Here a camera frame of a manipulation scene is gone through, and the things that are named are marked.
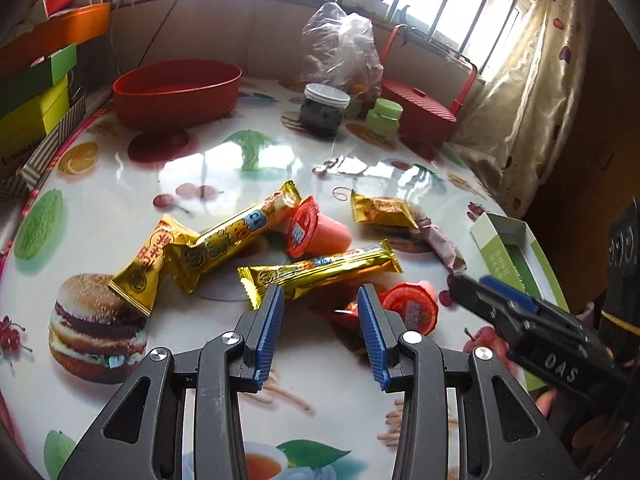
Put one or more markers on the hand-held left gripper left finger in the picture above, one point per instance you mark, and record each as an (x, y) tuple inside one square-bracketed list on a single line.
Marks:
[(267, 335)]

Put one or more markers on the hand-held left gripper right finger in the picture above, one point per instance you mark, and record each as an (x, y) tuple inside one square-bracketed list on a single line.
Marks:
[(372, 340)]

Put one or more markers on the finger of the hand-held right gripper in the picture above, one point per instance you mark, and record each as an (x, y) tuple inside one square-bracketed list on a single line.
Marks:
[(505, 290), (480, 300)]

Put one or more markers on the green and white cardboard box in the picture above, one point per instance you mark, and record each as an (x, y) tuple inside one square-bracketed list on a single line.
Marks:
[(505, 250)]

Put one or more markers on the red lid jelly cup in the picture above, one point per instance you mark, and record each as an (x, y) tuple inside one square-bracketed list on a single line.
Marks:
[(305, 230), (410, 310)]

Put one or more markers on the long gold snack bar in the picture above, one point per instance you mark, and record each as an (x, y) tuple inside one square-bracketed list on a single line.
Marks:
[(235, 232), (320, 265)]

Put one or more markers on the small gold snack packet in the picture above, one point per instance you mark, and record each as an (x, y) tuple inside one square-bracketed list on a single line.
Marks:
[(382, 210), (145, 265)]

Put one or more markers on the cream patterned curtain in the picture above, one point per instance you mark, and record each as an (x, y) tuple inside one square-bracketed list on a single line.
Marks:
[(530, 85)]

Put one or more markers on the small green jar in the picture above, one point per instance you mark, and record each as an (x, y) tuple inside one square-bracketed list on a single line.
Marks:
[(382, 117)]

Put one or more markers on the dark jar with white lid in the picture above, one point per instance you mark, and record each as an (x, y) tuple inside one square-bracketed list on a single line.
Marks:
[(322, 115)]

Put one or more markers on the red oval bowl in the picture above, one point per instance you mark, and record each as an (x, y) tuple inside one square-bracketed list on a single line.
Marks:
[(175, 100)]

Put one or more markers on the black and white striped box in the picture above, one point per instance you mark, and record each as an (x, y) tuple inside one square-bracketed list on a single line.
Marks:
[(50, 150)]

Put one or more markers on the clear plastic bag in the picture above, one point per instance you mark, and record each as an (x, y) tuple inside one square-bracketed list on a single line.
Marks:
[(340, 40)]

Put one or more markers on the yellow-green box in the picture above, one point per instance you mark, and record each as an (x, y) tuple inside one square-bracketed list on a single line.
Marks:
[(30, 115)]

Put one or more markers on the dark green box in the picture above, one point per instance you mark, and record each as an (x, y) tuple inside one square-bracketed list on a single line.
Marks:
[(30, 80)]

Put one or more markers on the orange box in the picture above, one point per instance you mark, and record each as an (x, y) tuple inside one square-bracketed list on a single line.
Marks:
[(60, 30)]

